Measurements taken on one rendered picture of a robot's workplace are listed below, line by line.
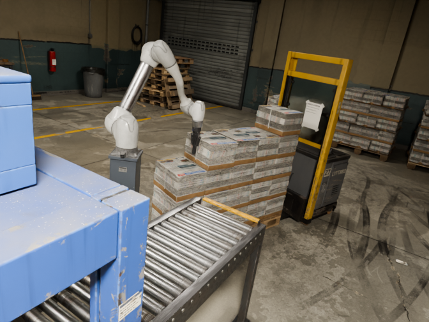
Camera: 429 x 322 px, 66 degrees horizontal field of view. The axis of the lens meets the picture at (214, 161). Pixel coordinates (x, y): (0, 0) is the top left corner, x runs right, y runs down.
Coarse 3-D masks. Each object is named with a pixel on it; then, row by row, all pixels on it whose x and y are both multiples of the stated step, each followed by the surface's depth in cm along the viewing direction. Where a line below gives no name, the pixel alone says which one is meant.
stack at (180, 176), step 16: (160, 160) 281; (176, 160) 285; (272, 160) 324; (160, 176) 277; (176, 176) 256; (192, 176) 263; (208, 176) 275; (224, 176) 289; (240, 176) 301; (256, 176) 316; (160, 192) 280; (176, 192) 260; (192, 192) 270; (224, 192) 294; (240, 192) 308; (256, 192) 326; (160, 208) 284; (240, 208) 318; (256, 208) 334; (256, 224) 344
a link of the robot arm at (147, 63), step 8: (144, 48) 242; (144, 56) 239; (144, 64) 241; (152, 64) 241; (136, 72) 243; (144, 72) 241; (136, 80) 241; (144, 80) 244; (128, 88) 243; (136, 88) 242; (128, 96) 242; (136, 96) 244; (120, 104) 244; (128, 104) 243; (112, 112) 242; (120, 112) 240; (128, 112) 244; (112, 120) 239
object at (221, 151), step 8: (200, 144) 276; (208, 144) 267; (216, 144) 266; (224, 144) 271; (232, 144) 277; (200, 152) 277; (208, 152) 268; (216, 152) 270; (224, 152) 275; (232, 152) 281; (200, 160) 278; (208, 160) 268; (216, 160) 273; (224, 160) 279; (232, 160) 285
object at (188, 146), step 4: (188, 132) 290; (200, 132) 294; (204, 132) 296; (208, 132) 298; (212, 132) 300; (188, 136) 289; (200, 136) 284; (204, 136) 285; (188, 140) 290; (188, 144) 290; (184, 148) 295; (188, 148) 290; (188, 152) 291; (192, 156) 287
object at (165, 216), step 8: (192, 200) 226; (200, 200) 230; (176, 208) 212; (184, 208) 215; (160, 216) 201; (168, 216) 202; (152, 224) 191; (160, 224) 196; (16, 320) 129; (24, 320) 132
